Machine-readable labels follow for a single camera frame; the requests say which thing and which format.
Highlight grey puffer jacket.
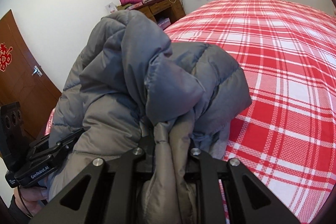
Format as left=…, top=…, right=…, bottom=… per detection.
left=46, top=11, right=252, bottom=223

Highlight red paper door decoration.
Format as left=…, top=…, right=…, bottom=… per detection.
left=0, top=43, right=13, bottom=72

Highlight brown wooden desk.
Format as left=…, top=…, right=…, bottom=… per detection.
left=125, top=0, right=186, bottom=24

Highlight purple items in desk shelf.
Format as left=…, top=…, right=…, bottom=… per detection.
left=157, top=18, right=171, bottom=30

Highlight white card with picture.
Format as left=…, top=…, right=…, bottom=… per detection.
left=105, top=2, right=118, bottom=14

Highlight person's left hand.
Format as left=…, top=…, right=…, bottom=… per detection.
left=14, top=186, right=49, bottom=217

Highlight brown wooden door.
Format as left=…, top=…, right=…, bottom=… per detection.
left=1, top=10, right=61, bottom=139

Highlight silver door handle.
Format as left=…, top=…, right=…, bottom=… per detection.
left=31, top=65, right=43, bottom=77

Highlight red white plaid bedspread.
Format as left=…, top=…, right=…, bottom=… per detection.
left=44, top=0, right=336, bottom=224

